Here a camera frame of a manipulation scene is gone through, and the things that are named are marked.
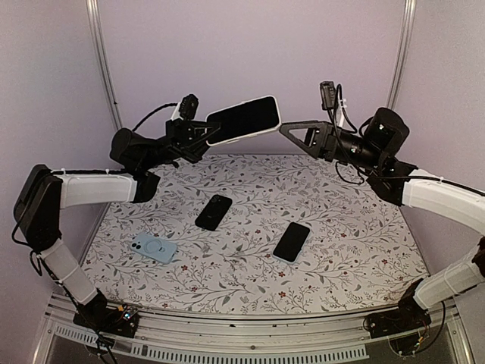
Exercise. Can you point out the aluminium corner post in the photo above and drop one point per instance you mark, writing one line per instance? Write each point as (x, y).
(405, 36)
(101, 56)

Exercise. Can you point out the light blue cased phone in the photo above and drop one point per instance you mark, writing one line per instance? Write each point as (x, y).
(155, 248)

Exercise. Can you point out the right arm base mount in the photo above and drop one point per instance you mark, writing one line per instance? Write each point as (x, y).
(398, 322)

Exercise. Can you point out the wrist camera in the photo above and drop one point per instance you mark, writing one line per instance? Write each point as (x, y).
(186, 108)
(332, 102)

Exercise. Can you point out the aluminium left corner post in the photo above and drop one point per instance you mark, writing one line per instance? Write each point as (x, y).
(101, 56)

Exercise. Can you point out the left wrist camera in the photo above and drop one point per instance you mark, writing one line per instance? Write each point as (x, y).
(186, 108)

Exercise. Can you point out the floral table mat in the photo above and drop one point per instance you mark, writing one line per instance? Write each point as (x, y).
(359, 253)

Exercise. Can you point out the aluminium right corner post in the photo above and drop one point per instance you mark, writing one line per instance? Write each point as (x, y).
(405, 36)

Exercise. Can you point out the black cased phone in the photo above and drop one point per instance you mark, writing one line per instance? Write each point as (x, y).
(213, 213)

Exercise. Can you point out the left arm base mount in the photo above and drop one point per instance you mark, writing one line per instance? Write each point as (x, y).
(102, 319)

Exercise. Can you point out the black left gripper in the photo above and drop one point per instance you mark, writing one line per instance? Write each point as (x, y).
(186, 137)

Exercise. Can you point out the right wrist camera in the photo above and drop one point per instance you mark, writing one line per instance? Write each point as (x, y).
(332, 102)

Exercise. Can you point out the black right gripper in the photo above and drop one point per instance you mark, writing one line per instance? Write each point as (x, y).
(323, 139)

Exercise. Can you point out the aluminium front rail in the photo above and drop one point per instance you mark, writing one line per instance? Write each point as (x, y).
(167, 336)

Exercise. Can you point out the phone with dark screen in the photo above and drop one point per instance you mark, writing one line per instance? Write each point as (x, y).
(291, 242)

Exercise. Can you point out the white cased phone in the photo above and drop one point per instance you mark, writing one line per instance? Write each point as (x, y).
(247, 119)

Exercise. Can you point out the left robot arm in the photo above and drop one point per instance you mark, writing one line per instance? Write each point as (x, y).
(47, 192)

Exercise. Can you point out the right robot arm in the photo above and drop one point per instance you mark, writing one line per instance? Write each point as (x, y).
(373, 153)

